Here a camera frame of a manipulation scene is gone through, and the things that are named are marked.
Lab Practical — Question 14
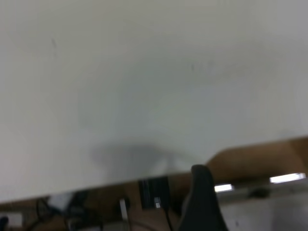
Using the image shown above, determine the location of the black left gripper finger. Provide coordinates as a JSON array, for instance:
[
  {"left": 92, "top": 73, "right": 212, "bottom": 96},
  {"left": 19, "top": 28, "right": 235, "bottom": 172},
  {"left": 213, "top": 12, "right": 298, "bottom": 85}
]
[{"left": 177, "top": 164, "right": 231, "bottom": 231}]

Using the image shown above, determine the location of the black box device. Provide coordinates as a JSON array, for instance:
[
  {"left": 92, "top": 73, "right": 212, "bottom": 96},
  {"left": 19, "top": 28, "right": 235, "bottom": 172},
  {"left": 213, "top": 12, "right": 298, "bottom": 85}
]
[{"left": 138, "top": 176, "right": 170, "bottom": 210}]

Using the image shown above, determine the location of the white narrow strip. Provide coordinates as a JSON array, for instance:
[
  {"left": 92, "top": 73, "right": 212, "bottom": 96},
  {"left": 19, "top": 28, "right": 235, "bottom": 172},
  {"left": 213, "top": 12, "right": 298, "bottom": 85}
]
[{"left": 119, "top": 198, "right": 128, "bottom": 222}]

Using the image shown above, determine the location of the white blurry box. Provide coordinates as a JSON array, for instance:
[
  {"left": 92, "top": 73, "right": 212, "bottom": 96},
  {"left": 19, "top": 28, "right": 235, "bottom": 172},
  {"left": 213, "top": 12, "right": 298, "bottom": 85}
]
[{"left": 49, "top": 192, "right": 73, "bottom": 210}]

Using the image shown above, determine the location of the black device cable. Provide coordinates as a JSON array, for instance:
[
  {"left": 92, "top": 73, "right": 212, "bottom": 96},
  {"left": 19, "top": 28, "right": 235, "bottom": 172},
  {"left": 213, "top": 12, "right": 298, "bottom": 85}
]
[{"left": 163, "top": 207, "right": 174, "bottom": 231}]

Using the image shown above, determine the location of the aluminium frame rail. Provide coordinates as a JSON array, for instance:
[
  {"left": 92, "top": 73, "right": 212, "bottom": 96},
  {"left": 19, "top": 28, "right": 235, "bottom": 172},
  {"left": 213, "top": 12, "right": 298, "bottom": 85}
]
[{"left": 213, "top": 172, "right": 308, "bottom": 201}]

